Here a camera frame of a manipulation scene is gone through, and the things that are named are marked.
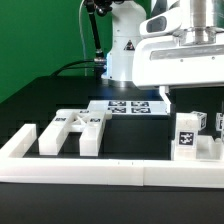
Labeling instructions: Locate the white chair seat part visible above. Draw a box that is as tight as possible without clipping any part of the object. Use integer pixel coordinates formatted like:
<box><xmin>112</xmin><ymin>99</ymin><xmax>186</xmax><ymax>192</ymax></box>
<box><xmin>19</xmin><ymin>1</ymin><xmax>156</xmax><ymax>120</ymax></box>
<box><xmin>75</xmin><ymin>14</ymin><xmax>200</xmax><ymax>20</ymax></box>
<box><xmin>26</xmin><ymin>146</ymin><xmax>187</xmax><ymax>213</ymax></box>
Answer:
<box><xmin>171</xmin><ymin>135</ymin><xmax>224</xmax><ymax>161</ymax></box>

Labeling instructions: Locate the grey thin cable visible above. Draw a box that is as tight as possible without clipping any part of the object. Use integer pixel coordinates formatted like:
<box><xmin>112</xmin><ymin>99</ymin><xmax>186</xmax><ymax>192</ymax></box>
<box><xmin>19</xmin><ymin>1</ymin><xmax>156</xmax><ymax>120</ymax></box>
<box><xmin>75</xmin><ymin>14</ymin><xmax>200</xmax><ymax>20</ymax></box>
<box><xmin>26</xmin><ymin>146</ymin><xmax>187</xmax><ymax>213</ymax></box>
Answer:
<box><xmin>78</xmin><ymin>0</ymin><xmax>88</xmax><ymax>76</ymax></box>

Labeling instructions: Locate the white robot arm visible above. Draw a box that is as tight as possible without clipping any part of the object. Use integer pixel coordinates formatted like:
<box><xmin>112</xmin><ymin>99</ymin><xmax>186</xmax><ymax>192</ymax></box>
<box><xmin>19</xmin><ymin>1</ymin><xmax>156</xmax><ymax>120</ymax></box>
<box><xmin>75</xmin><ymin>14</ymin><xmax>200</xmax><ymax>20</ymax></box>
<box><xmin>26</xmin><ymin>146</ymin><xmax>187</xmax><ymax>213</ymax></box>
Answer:
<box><xmin>102</xmin><ymin>0</ymin><xmax>224</xmax><ymax>110</ymax></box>

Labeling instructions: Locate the white chair back frame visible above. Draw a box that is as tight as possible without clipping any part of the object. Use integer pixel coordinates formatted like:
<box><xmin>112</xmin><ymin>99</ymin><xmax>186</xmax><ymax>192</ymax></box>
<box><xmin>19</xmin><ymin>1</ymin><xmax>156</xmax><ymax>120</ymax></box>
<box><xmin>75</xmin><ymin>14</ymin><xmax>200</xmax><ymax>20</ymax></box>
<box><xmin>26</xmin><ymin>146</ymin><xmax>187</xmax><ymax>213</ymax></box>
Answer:
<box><xmin>38</xmin><ymin>109</ymin><xmax>112</xmax><ymax>156</ymax></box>

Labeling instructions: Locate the white tagged cube nut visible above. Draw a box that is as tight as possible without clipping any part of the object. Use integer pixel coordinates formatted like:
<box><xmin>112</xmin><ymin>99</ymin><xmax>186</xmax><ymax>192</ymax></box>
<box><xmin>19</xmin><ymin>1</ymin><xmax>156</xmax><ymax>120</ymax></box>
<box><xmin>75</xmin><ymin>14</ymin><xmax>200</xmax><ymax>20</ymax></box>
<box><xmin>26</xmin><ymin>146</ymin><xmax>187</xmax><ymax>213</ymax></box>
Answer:
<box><xmin>192</xmin><ymin>111</ymin><xmax>207</xmax><ymax>130</ymax></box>
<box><xmin>215</xmin><ymin>113</ymin><xmax>223</xmax><ymax>131</ymax></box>

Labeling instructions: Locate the white fiducial marker sheet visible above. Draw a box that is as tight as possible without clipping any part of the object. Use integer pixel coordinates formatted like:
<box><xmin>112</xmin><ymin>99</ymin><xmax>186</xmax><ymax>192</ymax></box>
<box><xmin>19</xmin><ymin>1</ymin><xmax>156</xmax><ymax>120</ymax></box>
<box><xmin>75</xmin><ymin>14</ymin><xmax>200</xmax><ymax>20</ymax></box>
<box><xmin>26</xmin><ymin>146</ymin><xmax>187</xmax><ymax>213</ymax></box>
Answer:
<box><xmin>87</xmin><ymin>100</ymin><xmax>167</xmax><ymax>115</ymax></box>

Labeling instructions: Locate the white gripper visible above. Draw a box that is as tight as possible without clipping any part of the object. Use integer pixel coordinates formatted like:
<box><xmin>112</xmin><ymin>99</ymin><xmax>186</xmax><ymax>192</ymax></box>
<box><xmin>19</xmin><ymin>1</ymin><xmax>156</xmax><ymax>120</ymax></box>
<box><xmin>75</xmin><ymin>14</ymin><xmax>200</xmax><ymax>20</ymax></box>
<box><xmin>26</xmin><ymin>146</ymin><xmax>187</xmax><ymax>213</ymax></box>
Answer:
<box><xmin>132</xmin><ymin>35</ymin><xmax>224</xmax><ymax>113</ymax></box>

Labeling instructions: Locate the black cable bundle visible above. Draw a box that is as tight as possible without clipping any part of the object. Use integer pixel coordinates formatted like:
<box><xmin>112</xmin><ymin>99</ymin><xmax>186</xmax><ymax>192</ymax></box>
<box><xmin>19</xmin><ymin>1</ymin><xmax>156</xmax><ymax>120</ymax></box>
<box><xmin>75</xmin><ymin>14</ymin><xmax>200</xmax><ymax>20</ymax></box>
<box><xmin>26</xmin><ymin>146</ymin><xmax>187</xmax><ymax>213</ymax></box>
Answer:
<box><xmin>50</xmin><ymin>59</ymin><xmax>108</xmax><ymax>78</ymax></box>

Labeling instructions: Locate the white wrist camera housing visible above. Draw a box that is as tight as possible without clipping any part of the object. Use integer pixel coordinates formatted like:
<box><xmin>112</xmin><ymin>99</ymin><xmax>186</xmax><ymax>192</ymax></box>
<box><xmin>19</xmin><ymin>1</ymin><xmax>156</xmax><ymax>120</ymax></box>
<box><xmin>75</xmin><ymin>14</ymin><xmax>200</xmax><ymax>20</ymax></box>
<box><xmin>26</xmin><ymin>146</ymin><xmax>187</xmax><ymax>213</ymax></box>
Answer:
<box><xmin>139</xmin><ymin>7</ymin><xmax>182</xmax><ymax>38</ymax></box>

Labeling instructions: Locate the white U-shaped obstacle fence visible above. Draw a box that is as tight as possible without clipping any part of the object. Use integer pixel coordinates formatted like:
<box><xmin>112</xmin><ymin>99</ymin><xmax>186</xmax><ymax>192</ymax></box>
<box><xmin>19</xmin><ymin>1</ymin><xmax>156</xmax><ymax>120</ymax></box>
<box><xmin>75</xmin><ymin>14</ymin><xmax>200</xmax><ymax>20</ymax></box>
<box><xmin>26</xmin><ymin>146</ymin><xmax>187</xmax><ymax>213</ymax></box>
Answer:
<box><xmin>0</xmin><ymin>124</ymin><xmax>224</xmax><ymax>188</ymax></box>

